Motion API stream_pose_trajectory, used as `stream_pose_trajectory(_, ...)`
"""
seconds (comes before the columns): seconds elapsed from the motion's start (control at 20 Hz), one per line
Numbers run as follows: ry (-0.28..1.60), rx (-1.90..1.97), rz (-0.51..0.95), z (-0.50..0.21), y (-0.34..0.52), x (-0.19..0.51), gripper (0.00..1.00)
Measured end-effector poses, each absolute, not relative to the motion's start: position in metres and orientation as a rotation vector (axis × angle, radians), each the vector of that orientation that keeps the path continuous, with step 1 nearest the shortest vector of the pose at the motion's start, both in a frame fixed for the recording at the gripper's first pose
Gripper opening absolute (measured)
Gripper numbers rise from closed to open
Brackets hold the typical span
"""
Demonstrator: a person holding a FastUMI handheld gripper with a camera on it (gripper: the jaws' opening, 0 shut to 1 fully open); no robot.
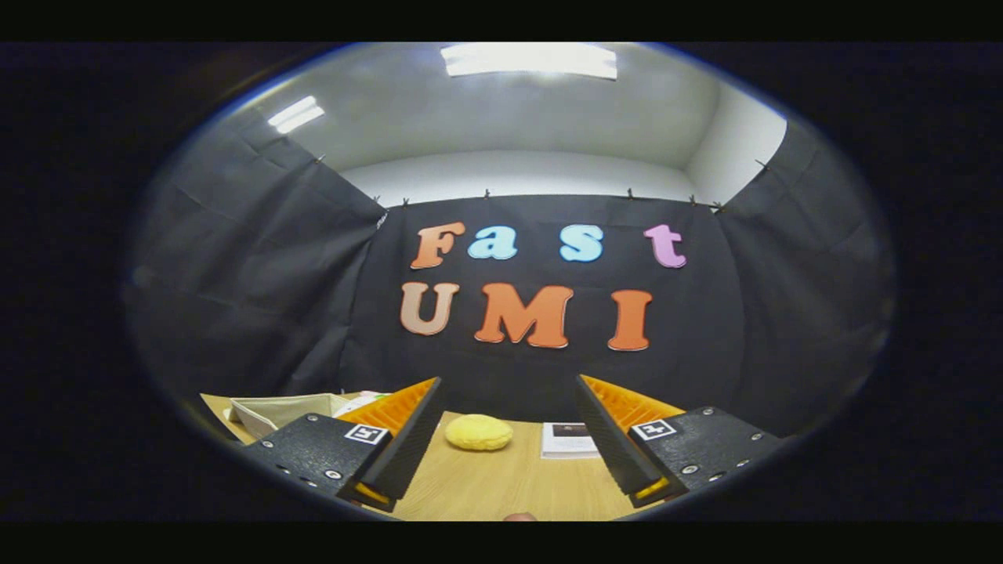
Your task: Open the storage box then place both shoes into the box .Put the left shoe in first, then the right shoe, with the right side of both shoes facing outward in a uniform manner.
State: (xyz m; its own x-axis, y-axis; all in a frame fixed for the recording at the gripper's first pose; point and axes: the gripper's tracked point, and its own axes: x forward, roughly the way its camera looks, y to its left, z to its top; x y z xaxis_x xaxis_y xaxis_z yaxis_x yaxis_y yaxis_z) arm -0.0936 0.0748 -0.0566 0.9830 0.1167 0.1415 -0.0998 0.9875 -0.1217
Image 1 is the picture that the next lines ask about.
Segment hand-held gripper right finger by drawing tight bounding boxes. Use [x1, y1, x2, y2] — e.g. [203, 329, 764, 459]
[574, 374, 786, 509]

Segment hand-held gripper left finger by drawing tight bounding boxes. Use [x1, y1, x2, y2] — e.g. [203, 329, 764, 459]
[239, 376, 447, 514]

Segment beige fabric storage box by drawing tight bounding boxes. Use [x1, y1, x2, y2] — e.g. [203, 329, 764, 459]
[227, 393, 353, 441]

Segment white book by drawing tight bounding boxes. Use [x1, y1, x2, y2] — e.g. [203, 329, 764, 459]
[541, 422, 601, 460]

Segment yellow fluffy plush ball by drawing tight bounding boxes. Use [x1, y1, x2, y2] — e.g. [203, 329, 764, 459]
[445, 414, 514, 452]

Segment black backdrop cloth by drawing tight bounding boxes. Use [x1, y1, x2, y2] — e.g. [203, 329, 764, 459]
[125, 110, 894, 439]

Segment small ceiling light panel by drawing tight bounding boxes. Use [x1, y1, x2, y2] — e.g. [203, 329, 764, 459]
[267, 96, 326, 135]

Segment large ceiling light panel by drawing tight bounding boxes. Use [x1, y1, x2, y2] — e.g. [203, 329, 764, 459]
[440, 43, 619, 81]

